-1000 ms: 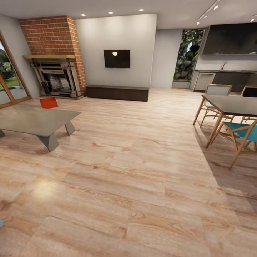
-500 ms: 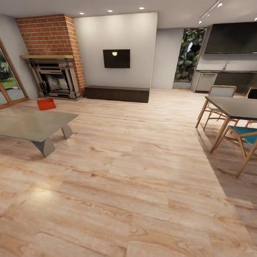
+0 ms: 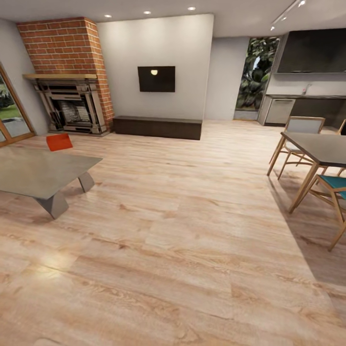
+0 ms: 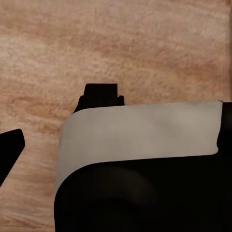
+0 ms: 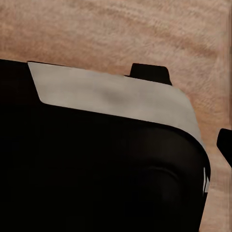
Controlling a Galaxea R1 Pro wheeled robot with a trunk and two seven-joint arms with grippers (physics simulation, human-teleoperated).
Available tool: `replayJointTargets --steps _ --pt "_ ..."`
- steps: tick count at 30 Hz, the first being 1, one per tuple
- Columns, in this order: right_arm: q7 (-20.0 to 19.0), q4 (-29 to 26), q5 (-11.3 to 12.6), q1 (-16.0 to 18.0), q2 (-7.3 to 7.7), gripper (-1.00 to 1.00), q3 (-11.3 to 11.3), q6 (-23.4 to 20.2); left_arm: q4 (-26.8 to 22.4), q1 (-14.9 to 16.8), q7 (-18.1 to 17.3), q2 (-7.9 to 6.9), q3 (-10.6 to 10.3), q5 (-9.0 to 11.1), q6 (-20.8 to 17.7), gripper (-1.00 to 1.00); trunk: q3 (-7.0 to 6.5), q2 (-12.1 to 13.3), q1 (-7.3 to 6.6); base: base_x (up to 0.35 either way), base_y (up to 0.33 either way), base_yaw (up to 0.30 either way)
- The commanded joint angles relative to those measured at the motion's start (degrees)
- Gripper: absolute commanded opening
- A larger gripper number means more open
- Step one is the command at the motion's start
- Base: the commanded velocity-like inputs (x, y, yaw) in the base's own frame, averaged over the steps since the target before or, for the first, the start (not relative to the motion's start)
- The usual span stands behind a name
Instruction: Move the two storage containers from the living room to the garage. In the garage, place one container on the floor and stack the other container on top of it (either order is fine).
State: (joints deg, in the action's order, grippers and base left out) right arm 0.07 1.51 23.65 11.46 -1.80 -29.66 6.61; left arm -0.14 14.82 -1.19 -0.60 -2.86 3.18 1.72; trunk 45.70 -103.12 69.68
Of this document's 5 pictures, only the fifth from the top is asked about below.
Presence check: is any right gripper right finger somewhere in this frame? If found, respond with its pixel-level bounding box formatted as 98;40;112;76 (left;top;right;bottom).
217;128;232;167

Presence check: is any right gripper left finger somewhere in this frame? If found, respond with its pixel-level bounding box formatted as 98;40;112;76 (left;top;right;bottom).
0;129;25;186

